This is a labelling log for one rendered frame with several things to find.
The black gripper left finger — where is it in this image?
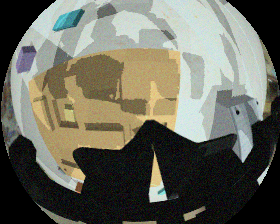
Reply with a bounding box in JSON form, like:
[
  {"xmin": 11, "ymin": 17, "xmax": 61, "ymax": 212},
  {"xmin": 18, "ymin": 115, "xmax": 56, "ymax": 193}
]
[{"xmin": 72, "ymin": 119, "xmax": 154, "ymax": 194}]

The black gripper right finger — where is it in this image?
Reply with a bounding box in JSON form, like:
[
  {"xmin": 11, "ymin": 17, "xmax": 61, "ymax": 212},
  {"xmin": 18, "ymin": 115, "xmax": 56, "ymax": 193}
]
[{"xmin": 150, "ymin": 119, "xmax": 237, "ymax": 199}]

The teal square block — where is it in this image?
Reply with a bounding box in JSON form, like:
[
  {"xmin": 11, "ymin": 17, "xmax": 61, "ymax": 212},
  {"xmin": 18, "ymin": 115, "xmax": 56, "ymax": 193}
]
[{"xmin": 52, "ymin": 8, "xmax": 85, "ymax": 32}]

